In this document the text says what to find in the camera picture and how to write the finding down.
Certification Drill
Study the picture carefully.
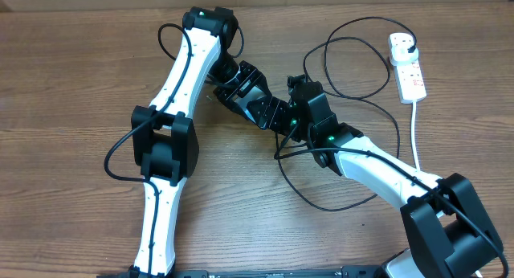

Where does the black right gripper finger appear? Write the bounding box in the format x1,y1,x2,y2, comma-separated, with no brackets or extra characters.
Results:
267,97,299,136
247,96,278,130

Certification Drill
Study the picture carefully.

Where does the blue Galaxy smartphone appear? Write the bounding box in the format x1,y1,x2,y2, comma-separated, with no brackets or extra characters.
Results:
236,92,259,123

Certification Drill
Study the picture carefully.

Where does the white wall charger plug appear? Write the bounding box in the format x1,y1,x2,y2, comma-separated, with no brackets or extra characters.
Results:
390,46,419,67

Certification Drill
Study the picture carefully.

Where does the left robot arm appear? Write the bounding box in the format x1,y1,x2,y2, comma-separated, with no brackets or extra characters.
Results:
126,7,271,277

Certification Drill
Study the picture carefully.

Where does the white power strip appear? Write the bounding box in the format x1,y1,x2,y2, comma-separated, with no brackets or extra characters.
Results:
387,32,427,105

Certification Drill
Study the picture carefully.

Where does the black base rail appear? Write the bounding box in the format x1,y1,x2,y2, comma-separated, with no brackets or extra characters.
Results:
100,265,385,278

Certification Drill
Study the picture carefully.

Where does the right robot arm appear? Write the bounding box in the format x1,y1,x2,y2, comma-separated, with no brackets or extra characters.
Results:
242,76,509,278

